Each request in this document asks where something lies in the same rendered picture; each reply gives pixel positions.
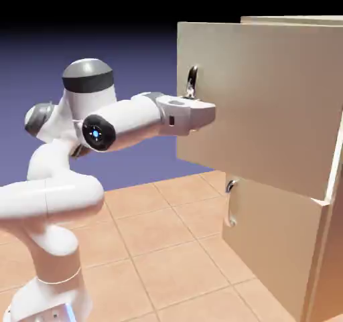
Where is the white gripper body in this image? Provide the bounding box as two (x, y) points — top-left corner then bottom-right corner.
(189, 98), (217, 133)

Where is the beige wooden cabinet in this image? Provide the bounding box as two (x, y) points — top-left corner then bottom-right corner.
(221, 15), (343, 322)

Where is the curved silver door handle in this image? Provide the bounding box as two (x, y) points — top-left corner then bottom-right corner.
(183, 64), (200, 100)
(224, 178), (238, 228)

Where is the small beige cabinet door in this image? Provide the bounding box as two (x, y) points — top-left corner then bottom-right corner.
(222, 172), (330, 322)

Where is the large beige cabinet door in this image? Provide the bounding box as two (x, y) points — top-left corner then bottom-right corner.
(176, 21), (343, 202)

